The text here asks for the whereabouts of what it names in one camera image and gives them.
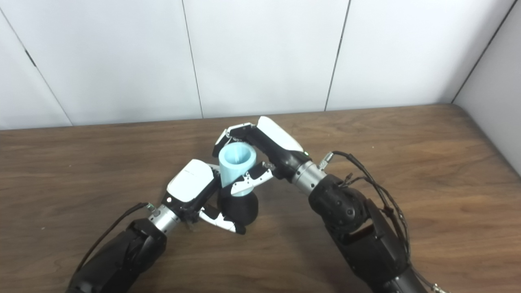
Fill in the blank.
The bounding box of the black funnel-shaped nozzle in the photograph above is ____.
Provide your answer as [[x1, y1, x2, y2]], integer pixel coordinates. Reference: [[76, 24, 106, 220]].
[[217, 189, 259, 227]]

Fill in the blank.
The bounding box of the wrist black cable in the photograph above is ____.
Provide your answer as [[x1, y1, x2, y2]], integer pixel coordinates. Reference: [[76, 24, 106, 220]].
[[75, 202, 161, 273], [319, 151, 448, 293]]

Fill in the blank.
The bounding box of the light-blue short hose tube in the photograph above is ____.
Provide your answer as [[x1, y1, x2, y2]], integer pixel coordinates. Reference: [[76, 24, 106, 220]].
[[219, 142, 257, 197]]

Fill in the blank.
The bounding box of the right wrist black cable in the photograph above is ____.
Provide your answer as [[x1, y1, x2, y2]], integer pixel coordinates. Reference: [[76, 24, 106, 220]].
[[319, 151, 448, 293]]

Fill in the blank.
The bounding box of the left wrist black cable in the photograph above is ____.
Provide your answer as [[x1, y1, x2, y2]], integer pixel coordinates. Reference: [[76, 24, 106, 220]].
[[75, 202, 161, 273]]

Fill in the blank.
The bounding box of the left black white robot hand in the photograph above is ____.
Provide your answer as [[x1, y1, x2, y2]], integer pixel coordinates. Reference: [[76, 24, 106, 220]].
[[161, 159, 247, 235]]

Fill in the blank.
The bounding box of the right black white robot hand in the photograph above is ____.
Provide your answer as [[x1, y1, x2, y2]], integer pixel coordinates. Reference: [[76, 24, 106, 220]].
[[212, 116, 312, 197]]

